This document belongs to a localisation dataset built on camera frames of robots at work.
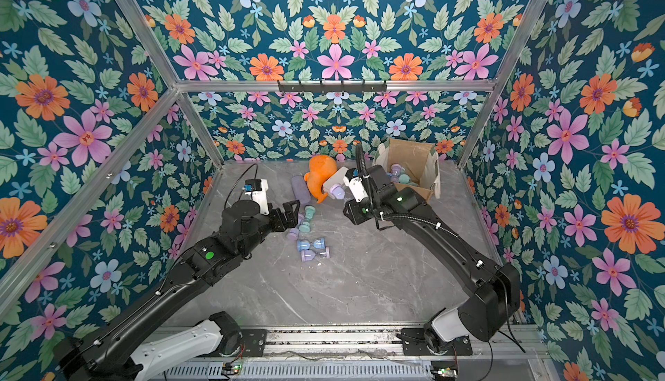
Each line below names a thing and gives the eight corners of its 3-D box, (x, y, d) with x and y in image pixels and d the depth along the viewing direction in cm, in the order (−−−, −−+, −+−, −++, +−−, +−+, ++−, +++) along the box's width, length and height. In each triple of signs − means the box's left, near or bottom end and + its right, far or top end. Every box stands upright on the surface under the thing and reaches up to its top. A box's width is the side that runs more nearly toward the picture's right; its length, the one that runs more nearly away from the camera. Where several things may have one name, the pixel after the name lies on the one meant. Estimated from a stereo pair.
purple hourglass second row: (302, 261, 91) (300, 257, 89) (302, 254, 93) (300, 250, 90) (330, 258, 92) (329, 254, 89) (329, 251, 94) (328, 247, 91)
